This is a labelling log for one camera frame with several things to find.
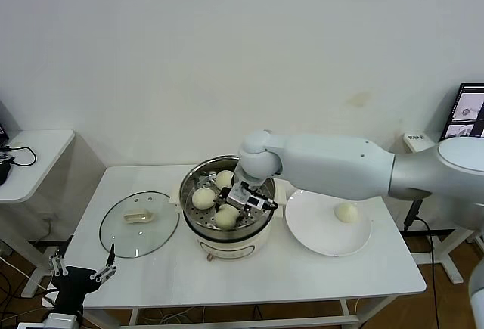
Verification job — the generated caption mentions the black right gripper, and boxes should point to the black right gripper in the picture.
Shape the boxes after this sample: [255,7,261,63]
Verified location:
[213,182,254,229]

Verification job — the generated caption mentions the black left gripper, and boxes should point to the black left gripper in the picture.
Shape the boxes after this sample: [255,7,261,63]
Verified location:
[48,235,118,315]

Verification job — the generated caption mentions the white steamed baozi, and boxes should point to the white steamed baozi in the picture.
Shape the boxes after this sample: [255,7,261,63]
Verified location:
[191,188,217,210]
[334,203,359,224]
[214,204,240,231]
[215,170,236,190]

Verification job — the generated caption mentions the round glass pot lid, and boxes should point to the round glass pot lid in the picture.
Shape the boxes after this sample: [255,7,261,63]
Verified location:
[99,191,180,259]

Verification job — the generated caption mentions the perforated steel steamer basket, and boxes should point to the perforated steel steamer basket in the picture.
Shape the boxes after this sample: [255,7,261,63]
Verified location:
[169,155,287,236]

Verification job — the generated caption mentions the cream electric cooker pot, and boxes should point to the cream electric cooker pot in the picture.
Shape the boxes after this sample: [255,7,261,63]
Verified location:
[182,206,284,262]

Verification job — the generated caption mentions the round white plate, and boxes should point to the round white plate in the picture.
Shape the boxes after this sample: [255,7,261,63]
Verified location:
[285,184,373,258]

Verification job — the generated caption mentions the white side table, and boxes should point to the white side table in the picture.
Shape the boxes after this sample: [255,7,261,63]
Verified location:
[0,129,76,300]
[401,131,484,285]

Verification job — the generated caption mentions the black open laptop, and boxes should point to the black open laptop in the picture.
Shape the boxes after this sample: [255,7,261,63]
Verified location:
[0,100,20,147]

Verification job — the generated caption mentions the grey open laptop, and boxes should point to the grey open laptop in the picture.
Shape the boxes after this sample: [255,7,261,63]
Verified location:
[438,82,484,143]

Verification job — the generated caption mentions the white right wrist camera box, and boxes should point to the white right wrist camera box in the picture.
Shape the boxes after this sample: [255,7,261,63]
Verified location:
[244,194,267,211]

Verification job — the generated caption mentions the white floor cable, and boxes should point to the white floor cable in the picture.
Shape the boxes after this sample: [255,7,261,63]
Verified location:
[0,256,49,293]

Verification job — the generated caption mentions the tangled white cable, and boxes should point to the tangled white cable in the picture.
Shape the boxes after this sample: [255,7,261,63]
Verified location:
[157,305,207,326]

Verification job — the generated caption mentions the thin black looped cable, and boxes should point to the thin black looped cable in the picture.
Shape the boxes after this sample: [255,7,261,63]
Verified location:
[0,144,39,167]

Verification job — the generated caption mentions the white table frame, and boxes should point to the white table frame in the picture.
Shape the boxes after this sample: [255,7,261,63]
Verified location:
[71,298,402,329]

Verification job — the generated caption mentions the black cable with adapter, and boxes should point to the black cable with adapter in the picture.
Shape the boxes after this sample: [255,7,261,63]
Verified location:
[402,198,443,329]

